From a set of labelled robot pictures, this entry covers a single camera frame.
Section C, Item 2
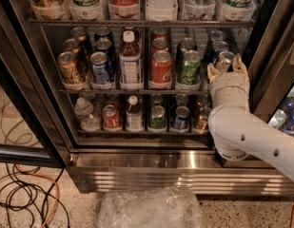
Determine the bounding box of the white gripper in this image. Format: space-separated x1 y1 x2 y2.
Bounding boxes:
207 53 250 108

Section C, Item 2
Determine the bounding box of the silver redbull can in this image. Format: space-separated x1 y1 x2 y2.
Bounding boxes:
215 51 235 72

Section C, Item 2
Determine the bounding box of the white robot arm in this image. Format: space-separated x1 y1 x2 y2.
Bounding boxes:
207 55 294 181

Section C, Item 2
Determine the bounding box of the middle blue redbull can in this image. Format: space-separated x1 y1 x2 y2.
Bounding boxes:
204 40 229 65

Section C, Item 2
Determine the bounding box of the blue redbull can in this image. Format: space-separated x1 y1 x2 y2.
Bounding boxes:
205 29 226 54
204 40 229 65

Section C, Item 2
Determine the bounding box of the back blue redbull can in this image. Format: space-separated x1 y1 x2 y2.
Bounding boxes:
205 29 226 54

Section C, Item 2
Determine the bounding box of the front green soda can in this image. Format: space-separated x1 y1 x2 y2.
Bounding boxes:
177 49 201 86

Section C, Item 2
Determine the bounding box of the green soda can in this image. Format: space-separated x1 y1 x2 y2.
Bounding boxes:
176 37 197 63
177 49 201 86

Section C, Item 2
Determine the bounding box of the back green soda can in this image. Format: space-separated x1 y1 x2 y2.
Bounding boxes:
176 37 197 63

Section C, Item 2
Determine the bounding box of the blue can bottom shelf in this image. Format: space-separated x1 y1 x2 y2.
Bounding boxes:
171 105 189 132

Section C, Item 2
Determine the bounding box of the gold can bottom shelf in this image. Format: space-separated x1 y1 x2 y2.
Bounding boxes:
193 106 211 134

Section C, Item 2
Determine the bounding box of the front red cola can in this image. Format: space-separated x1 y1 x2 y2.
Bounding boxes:
148 50 172 89

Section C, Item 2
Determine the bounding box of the red cola can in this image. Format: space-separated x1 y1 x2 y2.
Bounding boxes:
148 50 172 89
151 28 168 40
151 38 169 52

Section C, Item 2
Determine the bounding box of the white green can top right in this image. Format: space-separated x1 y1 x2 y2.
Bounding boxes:
217 0 256 22

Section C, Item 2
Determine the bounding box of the silver can top shelf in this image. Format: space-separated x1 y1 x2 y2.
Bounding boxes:
182 0 215 21

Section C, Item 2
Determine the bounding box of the middle red cola can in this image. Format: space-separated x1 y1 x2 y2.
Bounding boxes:
151 38 169 52

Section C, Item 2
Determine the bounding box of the back red cola can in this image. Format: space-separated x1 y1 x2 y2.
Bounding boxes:
151 28 168 40

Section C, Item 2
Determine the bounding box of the blue can right compartment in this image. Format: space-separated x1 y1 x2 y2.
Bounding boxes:
284 109 294 134

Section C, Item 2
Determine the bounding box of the green can bottom shelf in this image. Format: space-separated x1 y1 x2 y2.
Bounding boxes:
148 105 166 130

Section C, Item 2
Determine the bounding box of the white bottle top shelf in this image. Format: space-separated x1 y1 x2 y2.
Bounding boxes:
146 0 178 22

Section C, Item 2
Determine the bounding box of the brown tea bottle middle shelf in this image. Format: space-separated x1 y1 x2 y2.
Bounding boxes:
119 30 143 89

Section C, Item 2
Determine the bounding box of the brown tea bottle shelf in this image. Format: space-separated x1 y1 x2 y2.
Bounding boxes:
126 95 144 132
119 30 143 89

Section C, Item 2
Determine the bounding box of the brown tea bottle bottom shelf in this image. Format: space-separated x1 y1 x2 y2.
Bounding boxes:
126 95 144 132

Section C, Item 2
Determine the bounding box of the steel fridge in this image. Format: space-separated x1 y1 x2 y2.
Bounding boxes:
0 0 294 198

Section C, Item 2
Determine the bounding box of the red bottle top shelf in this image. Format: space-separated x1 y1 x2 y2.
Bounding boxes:
108 0 140 20

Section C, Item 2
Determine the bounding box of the red can bottom shelf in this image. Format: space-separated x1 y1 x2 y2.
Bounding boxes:
102 104 121 129

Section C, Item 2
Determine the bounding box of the middle blue pepsi can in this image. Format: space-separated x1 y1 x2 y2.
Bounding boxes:
95 38 114 58

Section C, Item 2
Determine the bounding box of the blue pepsi can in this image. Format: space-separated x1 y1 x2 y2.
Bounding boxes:
89 51 113 86
95 38 114 58
94 27 113 41

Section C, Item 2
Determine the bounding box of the front blue pepsi can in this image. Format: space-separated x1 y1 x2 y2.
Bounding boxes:
89 51 113 86

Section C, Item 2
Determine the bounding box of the back blue pepsi can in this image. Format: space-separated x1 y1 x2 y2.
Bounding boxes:
94 27 113 41

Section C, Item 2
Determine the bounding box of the back gold soda can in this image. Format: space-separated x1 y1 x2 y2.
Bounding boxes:
70 27 90 48

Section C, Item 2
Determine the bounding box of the gold soda can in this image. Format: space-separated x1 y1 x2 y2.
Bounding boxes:
63 38 88 68
70 27 90 48
57 51 86 85

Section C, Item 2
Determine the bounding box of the white green can top shelf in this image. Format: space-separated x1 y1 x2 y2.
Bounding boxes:
69 0 103 20

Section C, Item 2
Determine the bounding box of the middle gold soda can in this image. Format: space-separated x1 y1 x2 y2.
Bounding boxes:
63 38 88 68

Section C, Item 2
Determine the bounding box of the front gold soda can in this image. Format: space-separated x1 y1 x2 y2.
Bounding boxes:
57 51 86 85

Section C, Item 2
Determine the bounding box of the tan drink top shelf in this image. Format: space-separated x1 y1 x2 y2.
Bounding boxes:
30 0 70 20

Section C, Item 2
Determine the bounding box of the glass fridge door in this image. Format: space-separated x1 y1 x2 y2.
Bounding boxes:
0 0 71 168

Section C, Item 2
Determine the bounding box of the clear water bottle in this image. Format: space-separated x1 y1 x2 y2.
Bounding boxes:
74 97 100 132

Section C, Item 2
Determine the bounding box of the clear plastic bag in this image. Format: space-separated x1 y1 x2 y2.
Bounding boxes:
98 187 203 228

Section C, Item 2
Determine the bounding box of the orange cable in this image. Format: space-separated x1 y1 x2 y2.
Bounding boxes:
13 163 61 228

